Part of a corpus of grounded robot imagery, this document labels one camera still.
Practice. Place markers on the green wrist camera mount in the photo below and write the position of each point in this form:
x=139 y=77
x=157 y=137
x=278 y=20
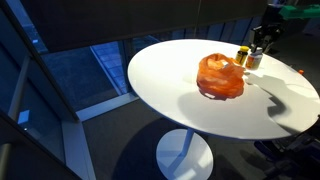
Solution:
x=300 y=11

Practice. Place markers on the dark roller blind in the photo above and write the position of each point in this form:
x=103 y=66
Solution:
x=116 y=20

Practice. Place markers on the yellow cap amber bottle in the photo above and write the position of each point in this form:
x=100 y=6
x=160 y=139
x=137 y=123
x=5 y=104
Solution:
x=241 y=56

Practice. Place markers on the orange plastic bag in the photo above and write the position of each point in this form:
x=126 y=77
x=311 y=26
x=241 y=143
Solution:
x=218 y=80

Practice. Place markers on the white table pedestal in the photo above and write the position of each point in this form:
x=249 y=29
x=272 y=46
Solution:
x=185 y=156

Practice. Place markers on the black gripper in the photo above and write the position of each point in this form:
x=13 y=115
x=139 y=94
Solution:
x=271 y=25

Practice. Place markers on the small white bottle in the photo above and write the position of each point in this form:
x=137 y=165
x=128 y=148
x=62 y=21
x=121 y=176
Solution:
x=225 y=66

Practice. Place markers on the white medicine bottle orange label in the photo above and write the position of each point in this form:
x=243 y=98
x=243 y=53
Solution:
x=254 y=60

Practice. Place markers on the small orange object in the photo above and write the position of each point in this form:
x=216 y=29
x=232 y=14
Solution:
x=301 y=71

